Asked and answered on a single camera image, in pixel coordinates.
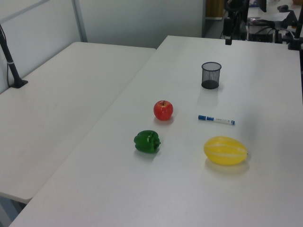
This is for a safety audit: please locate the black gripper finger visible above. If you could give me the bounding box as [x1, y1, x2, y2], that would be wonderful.
[239, 14, 248, 40]
[223, 17, 233, 45]

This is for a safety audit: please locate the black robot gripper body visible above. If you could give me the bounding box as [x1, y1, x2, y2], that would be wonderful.
[224, 0, 250, 22]

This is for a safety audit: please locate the white marker with blue cap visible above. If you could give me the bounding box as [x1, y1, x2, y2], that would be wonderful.
[197, 114, 236, 126]

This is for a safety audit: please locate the black electronics box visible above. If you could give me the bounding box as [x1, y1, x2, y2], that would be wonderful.
[248, 20, 276, 43]

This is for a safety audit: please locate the brown wooden cabinet panel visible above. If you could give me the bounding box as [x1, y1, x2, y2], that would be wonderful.
[205, 0, 224, 20]

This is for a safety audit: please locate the black desk device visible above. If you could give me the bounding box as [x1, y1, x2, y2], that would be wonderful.
[278, 4, 298, 28]

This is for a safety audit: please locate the black mesh pen cup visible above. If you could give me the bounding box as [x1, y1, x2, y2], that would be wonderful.
[201, 62, 223, 90]

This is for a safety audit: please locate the black clamp stand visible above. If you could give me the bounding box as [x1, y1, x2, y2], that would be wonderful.
[287, 10, 303, 50]

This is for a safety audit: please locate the red toy apple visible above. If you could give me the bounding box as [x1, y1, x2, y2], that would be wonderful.
[153, 100, 174, 121]

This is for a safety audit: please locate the yellow striped toy melon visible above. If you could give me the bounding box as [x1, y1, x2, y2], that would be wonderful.
[203, 135, 249, 166]

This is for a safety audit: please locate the green toy bell pepper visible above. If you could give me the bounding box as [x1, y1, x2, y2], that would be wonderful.
[134, 130, 161, 154]

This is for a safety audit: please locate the grey partition frame post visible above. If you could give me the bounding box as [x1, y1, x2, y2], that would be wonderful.
[71, 0, 88, 43]

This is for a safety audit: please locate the black camera stand pole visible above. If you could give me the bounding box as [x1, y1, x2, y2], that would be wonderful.
[0, 23, 28, 89]

